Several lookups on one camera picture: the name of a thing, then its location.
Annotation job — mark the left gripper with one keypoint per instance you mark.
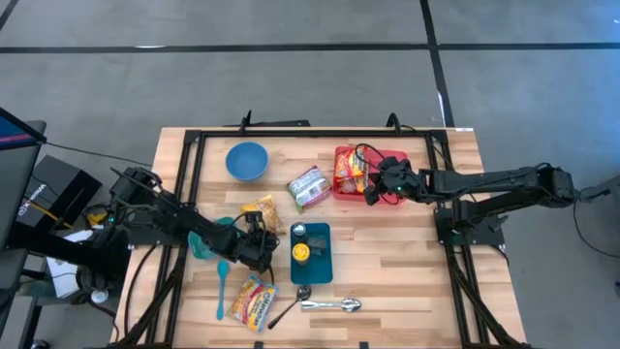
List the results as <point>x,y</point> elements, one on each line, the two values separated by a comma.
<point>254,249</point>

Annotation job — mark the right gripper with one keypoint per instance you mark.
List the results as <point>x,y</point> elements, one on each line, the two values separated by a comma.
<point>399,179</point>

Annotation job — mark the yellow ramen noodle packet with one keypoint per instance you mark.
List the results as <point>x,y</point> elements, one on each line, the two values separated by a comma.
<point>271,208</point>

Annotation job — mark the red plastic bin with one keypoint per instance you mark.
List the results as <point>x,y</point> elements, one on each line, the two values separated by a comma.
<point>397,152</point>

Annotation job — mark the yellow-lid crunchy chili jar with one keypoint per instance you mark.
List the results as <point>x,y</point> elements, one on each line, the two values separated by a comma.
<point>300,253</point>

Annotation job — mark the green pepper tin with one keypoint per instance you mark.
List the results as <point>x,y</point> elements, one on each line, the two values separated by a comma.
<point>317,244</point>

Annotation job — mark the Maruchan beef ramen packet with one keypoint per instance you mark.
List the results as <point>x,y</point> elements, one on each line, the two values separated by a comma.
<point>252,305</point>

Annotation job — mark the lime chili shrimp ramen packet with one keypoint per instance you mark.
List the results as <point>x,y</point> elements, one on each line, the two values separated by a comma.
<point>310,188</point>

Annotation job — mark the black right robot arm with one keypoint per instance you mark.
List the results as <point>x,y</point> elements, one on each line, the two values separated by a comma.
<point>484,181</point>

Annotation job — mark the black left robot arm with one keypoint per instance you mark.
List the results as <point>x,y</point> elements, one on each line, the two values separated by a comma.
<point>169,213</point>

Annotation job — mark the teal plastic spoon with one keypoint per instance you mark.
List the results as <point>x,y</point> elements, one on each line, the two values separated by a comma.
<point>223,271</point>

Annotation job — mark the teal-blue rectangular plastic bin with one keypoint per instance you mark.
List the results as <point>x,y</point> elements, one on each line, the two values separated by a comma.
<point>315,271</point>

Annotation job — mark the black spoon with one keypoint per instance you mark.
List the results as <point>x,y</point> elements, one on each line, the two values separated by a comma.
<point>303,292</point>

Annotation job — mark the green-teal small plastic bin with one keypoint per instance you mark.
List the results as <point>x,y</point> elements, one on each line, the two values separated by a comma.
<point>196,244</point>

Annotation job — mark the blue bowl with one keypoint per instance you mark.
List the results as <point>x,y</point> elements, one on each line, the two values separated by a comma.
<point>247,161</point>

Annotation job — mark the silver metal spoon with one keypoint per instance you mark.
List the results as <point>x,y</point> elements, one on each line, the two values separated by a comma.
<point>349,305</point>

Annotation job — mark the white round cap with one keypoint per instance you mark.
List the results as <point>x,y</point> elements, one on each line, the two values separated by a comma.
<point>99,296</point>

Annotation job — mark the white paper sheet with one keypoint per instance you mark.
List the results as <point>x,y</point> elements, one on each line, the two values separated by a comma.
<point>63,286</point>

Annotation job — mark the black equipment stand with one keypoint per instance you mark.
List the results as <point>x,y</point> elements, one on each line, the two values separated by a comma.
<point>58,252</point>

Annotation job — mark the black box with white print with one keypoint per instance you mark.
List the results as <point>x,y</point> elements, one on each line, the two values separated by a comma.
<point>48,186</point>

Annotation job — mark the grey stand foot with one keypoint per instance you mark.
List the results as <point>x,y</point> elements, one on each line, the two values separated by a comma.
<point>605,186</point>

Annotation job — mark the grey computer monitor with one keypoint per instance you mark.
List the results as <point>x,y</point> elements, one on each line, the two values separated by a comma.
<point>14,184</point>

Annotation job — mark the black table frame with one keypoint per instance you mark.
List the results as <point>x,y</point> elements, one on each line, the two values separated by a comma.
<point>315,133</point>

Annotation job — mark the black table-edge bracket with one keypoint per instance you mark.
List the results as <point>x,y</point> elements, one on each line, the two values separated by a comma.
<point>290,123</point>

